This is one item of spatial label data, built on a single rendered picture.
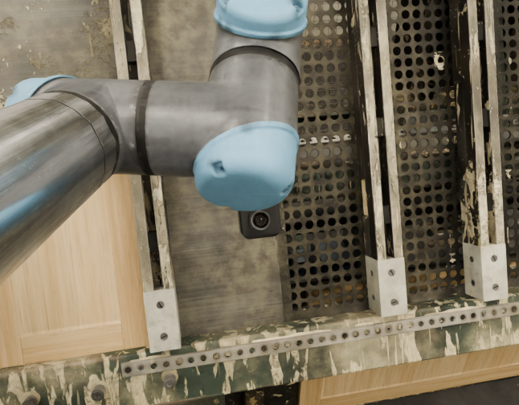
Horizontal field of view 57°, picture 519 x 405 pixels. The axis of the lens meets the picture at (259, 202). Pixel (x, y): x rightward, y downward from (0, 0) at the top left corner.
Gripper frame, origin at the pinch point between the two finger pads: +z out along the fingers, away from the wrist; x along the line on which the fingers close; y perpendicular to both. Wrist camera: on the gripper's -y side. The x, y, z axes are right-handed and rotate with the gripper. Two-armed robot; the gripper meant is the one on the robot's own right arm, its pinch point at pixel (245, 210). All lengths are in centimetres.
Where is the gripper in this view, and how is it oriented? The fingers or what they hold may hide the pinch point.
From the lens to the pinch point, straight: 67.7
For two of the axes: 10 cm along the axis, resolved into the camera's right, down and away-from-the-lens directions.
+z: -0.7, 4.6, 8.8
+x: -9.9, 0.9, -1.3
